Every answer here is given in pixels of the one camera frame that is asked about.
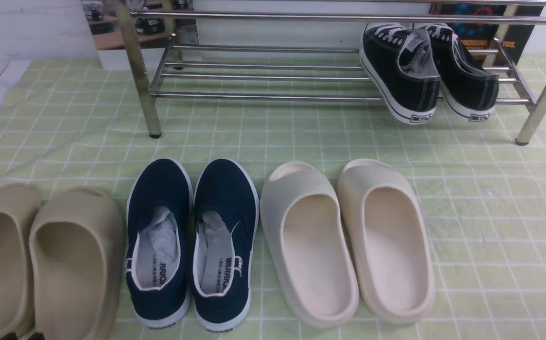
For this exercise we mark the navy slip-on shoe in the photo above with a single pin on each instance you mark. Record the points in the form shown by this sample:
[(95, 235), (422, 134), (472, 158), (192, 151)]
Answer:
[(156, 269), (226, 217)]

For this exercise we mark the steel shoe rack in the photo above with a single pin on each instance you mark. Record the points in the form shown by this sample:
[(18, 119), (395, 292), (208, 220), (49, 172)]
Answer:
[(149, 89)]

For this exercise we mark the left cream foam slide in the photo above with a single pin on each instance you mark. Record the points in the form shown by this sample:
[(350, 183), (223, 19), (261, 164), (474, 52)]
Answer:
[(301, 219)]

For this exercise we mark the cream foam slide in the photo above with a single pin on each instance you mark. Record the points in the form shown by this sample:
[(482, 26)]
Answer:
[(388, 240), (301, 219)]

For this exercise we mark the right cream foam slide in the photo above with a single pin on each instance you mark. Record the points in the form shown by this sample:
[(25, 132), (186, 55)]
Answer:
[(388, 240)]

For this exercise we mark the left black canvas sneaker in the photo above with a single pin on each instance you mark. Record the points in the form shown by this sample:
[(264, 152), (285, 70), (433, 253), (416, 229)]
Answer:
[(399, 60)]

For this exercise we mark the black canvas sneaker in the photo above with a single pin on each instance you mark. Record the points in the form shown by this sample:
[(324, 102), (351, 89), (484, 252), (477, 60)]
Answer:
[(399, 60), (468, 89)]

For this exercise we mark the right tan foam slide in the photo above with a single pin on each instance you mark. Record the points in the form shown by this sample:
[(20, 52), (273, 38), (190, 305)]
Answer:
[(77, 243)]

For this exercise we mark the tan foam slide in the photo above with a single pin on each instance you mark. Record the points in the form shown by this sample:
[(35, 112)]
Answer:
[(19, 204), (77, 243)]

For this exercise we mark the right black canvas sneaker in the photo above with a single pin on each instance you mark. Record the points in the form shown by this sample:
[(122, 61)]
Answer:
[(468, 89)]

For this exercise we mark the green checked tablecloth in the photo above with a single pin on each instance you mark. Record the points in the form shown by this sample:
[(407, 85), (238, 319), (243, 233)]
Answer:
[(71, 123)]

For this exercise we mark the dark printed poster board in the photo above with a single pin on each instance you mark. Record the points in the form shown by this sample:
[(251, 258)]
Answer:
[(478, 36)]

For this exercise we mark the left tan foam slide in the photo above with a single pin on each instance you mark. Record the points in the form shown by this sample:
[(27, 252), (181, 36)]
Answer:
[(19, 204)]

